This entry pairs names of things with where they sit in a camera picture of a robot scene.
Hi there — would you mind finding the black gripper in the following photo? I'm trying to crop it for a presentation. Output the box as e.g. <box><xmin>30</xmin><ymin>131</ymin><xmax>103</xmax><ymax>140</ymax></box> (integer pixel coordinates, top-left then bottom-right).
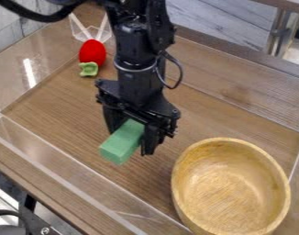
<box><xmin>95</xmin><ymin>65</ymin><xmax>180</xmax><ymax>156</ymax></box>

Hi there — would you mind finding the green rectangular stick block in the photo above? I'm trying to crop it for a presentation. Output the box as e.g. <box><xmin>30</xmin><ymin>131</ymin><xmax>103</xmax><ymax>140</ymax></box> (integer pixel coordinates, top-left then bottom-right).
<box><xmin>98</xmin><ymin>119</ymin><xmax>142</xmax><ymax>164</ymax></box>

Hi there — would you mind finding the brown wooden bowl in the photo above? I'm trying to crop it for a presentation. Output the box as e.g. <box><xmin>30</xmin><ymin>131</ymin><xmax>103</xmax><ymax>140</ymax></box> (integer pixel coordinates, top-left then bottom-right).
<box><xmin>170</xmin><ymin>138</ymin><xmax>290</xmax><ymax>235</ymax></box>

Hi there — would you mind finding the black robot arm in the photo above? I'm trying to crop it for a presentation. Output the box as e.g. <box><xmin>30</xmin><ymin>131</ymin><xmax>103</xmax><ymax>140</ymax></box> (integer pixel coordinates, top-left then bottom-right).
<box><xmin>94</xmin><ymin>0</ymin><xmax>180</xmax><ymax>155</ymax></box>

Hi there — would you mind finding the red felt strawberry toy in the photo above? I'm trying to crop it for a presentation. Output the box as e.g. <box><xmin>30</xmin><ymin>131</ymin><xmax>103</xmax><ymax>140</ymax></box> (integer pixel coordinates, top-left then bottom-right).
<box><xmin>78</xmin><ymin>39</ymin><xmax>106</xmax><ymax>77</ymax></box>

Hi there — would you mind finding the clear acrylic front wall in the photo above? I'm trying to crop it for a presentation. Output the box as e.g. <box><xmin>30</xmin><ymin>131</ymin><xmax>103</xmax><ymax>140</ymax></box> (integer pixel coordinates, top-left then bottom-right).
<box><xmin>0</xmin><ymin>114</ymin><xmax>189</xmax><ymax>235</ymax></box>

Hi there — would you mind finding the clear acrylic corner bracket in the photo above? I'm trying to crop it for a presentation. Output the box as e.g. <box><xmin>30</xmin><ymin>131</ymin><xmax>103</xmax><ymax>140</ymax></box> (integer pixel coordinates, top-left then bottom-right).
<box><xmin>67</xmin><ymin>13</ymin><xmax>111</xmax><ymax>43</ymax></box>

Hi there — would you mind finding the black table leg bracket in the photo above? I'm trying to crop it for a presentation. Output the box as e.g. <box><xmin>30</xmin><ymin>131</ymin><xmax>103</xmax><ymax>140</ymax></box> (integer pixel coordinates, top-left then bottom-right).
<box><xmin>18</xmin><ymin>194</ymin><xmax>61</xmax><ymax>235</ymax></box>

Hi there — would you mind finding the black cable under table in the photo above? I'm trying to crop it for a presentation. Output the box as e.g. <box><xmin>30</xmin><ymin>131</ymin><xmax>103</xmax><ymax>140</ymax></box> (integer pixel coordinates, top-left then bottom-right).
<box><xmin>0</xmin><ymin>210</ymin><xmax>21</xmax><ymax>228</ymax></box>

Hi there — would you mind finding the metal frame in background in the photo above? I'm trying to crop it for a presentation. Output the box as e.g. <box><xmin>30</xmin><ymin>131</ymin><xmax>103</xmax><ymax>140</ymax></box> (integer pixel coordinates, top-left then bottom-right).
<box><xmin>264</xmin><ymin>8</ymin><xmax>299</xmax><ymax>58</ymax></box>

